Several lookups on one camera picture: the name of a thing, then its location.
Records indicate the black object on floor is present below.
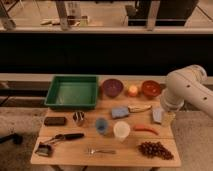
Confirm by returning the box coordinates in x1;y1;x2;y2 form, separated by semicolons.
0;133;23;145

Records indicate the wooden table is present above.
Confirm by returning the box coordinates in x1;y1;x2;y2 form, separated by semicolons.
30;79;182;168

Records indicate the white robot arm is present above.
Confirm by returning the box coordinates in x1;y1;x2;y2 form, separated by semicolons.
160;65;213;119

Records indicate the banana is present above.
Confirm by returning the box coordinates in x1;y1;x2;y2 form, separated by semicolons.
128;105;152;113

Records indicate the small metal cup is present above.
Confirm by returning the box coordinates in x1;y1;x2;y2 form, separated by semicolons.
73;111;84;126

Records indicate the grey blue cloth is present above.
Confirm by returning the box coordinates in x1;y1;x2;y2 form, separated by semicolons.
152;107;164;123

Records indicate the blue sponge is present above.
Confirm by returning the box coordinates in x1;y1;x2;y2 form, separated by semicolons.
111;107;129;119

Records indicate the bunch of dark grapes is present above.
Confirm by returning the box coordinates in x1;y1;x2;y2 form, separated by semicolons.
138;142;174;160

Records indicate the metal fork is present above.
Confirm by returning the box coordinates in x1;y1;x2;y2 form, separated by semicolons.
87;148;116;155

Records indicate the purple bowl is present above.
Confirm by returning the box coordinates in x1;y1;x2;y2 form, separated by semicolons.
101;79;124;98

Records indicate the black handled utensil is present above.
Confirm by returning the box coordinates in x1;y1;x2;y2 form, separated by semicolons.
43;133;84;144

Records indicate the green plastic tray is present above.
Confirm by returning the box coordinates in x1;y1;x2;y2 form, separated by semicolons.
45;76;98;109

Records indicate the orange carrot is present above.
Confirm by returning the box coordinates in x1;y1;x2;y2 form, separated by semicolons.
133;125;159;135

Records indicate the yellow apple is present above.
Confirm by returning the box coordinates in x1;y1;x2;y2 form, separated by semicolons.
127;85;139;97

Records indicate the white plastic cup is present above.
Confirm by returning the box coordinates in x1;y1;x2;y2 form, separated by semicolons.
113;121;131;142

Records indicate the dark brown block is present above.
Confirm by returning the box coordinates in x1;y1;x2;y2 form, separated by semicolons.
44;117;66;126

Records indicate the orange red bowl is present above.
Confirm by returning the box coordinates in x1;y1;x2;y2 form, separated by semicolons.
141;80;161;98

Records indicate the blue plastic cup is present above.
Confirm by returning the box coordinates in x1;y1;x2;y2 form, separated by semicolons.
95;118;108;135

